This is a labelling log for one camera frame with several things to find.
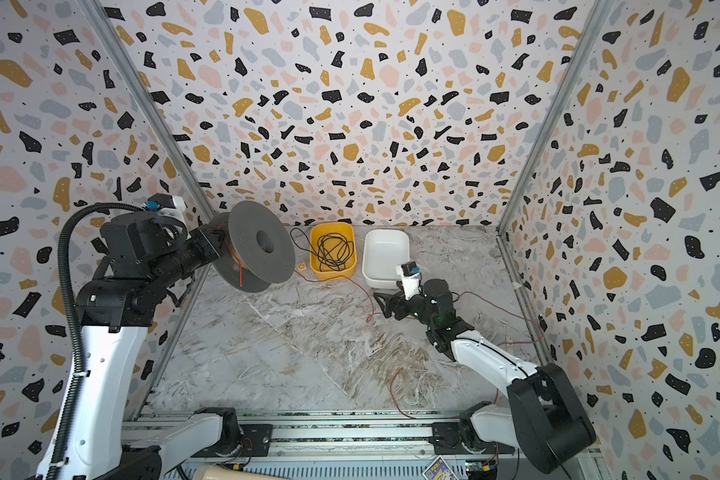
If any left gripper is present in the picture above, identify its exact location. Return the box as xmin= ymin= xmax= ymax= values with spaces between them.
xmin=155 ymin=223 xmax=228 ymax=290

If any black cable spool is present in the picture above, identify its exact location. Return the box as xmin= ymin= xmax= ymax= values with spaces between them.
xmin=208 ymin=201 xmax=296 ymax=293

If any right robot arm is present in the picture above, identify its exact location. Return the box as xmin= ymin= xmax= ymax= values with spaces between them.
xmin=373 ymin=279 xmax=596 ymax=474

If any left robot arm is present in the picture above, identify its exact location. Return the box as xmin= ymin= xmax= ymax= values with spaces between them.
xmin=35 ymin=200 xmax=242 ymax=479

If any white plastic bin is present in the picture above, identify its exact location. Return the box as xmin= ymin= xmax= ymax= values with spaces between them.
xmin=362 ymin=229 xmax=410 ymax=289

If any yellow plastic bin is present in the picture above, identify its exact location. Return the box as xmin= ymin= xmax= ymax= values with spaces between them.
xmin=309 ymin=222 xmax=358 ymax=281

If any colourful sticker card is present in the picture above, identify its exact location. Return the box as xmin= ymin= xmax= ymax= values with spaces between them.
xmin=421 ymin=456 xmax=458 ymax=480

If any beige cylinder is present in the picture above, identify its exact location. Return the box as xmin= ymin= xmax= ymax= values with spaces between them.
xmin=192 ymin=464 xmax=280 ymax=480

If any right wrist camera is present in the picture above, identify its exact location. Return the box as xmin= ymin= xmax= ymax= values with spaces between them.
xmin=396 ymin=261 xmax=421 ymax=300

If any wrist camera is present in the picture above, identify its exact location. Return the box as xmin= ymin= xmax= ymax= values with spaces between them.
xmin=144 ymin=193 xmax=187 ymax=221
xmin=396 ymin=261 xmax=421 ymax=300

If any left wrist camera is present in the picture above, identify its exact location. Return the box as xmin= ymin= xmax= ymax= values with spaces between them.
xmin=144 ymin=193 xmax=187 ymax=221

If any black cable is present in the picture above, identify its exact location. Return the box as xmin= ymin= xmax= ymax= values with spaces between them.
xmin=290 ymin=226 xmax=356 ymax=274

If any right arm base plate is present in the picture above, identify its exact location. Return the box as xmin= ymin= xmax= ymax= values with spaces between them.
xmin=427 ymin=421 xmax=516 ymax=455

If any aluminium mounting rail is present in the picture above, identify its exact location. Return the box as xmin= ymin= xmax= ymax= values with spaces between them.
xmin=89 ymin=410 xmax=604 ymax=466

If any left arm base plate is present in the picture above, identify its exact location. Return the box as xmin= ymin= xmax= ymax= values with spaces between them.
xmin=192 ymin=424 xmax=274 ymax=461

